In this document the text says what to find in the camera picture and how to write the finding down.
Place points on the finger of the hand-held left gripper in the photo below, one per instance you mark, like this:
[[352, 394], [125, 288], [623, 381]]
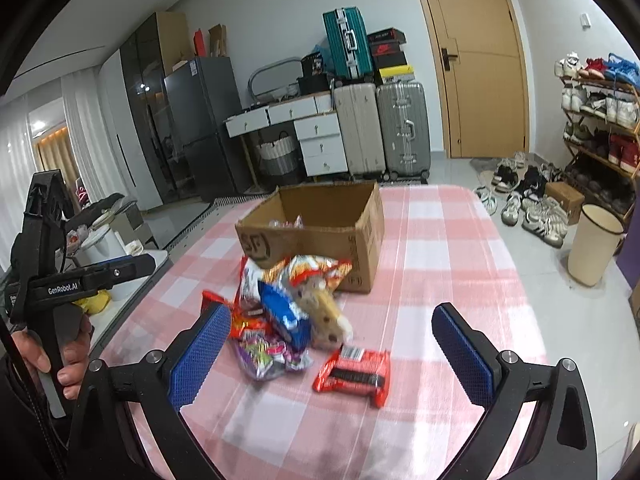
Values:
[[107, 264], [117, 274]]

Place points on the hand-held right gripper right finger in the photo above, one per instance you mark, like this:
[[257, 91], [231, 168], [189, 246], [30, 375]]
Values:
[[465, 355]]

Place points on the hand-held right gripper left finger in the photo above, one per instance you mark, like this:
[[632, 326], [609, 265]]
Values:
[[200, 355]]

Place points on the spotted cream cake packet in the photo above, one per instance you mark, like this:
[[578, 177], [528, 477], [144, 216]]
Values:
[[327, 312]]

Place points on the person's left forearm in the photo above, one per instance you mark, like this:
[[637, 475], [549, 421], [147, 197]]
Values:
[[20, 420]]

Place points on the person's left hand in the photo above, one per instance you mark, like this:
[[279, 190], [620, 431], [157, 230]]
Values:
[[32, 352]]

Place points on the white round pot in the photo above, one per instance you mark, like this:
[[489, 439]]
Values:
[[102, 245]]

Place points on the yellow soft object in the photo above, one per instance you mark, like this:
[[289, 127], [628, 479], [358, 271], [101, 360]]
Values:
[[92, 302]]

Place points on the orange red snack packet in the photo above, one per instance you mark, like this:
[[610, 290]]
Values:
[[245, 322]]

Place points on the black padded seat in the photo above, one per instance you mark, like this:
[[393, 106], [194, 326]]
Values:
[[100, 207]]

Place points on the plain red snack packet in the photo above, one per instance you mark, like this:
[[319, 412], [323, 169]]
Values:
[[212, 297]]

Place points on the purple candy packet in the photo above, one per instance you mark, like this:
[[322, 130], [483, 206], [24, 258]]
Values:
[[267, 355]]

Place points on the red white snack packet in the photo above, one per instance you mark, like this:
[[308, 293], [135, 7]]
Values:
[[248, 282]]

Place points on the blue cookie packet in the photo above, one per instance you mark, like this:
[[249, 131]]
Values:
[[282, 312]]

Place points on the pink checked tablecloth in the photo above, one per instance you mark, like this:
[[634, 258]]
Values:
[[440, 260]]

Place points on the white sheer curtain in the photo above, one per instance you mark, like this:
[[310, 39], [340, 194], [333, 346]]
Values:
[[85, 145], [15, 160]]

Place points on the tan curtain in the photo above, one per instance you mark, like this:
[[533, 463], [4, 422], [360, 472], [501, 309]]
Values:
[[55, 155]]

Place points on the red wafer packet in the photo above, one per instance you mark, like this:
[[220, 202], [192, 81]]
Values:
[[352, 372]]

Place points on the white wardrobe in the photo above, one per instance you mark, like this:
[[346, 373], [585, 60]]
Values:
[[120, 135]]

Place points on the orange silver chip packet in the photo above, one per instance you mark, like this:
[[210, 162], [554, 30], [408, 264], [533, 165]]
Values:
[[315, 267]]

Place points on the pile of sneakers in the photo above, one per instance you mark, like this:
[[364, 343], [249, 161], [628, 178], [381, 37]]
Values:
[[535, 210]]

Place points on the dark glass cabinet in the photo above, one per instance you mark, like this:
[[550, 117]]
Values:
[[145, 100]]

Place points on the cream waste bin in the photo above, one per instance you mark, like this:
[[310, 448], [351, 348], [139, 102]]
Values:
[[595, 245]]

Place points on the black fridge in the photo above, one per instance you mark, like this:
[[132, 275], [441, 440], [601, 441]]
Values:
[[205, 120]]

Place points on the small brown cardboard box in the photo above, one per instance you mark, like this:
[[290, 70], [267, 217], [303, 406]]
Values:
[[565, 200]]

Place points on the purple panel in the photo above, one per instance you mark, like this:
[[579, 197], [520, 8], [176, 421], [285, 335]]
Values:
[[630, 270]]

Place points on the grey door mat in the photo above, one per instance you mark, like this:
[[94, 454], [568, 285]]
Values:
[[482, 165]]

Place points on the woven laundry basket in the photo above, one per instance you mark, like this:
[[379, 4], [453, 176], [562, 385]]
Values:
[[275, 155]]

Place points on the silver suitcase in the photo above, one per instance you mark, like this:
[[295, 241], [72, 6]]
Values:
[[405, 130]]

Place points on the wooden shoe rack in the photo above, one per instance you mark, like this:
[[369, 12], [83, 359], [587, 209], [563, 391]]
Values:
[[597, 162]]

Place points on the red paper bag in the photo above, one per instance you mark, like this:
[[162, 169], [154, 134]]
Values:
[[200, 42]]

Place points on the white drawer desk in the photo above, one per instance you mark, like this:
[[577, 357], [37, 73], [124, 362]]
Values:
[[320, 145]]

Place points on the beige suitcase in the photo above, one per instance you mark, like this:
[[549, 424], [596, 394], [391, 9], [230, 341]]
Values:
[[357, 130]]

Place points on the brown paper bag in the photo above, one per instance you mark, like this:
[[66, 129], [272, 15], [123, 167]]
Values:
[[217, 40]]

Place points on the black gift bag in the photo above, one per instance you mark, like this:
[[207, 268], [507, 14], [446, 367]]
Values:
[[315, 82]]

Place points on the yellow shoebox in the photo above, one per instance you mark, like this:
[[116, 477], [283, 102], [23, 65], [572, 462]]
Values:
[[395, 75]]

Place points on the wooden door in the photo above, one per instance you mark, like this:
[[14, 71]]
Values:
[[480, 60]]

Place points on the blue bag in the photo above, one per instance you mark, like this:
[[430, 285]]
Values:
[[320, 55]]

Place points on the plain black shoebox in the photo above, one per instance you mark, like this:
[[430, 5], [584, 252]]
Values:
[[390, 61]]

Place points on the teal suitcase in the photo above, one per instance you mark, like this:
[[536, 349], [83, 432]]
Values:
[[345, 42]]

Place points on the black shoebox red stripe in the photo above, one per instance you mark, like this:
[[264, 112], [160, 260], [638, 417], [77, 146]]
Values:
[[386, 36]]

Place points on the grey metal tube frame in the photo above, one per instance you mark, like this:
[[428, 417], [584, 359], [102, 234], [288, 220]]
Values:
[[260, 72]]

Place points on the white wall switch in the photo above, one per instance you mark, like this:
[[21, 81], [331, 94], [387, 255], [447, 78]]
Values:
[[586, 19]]

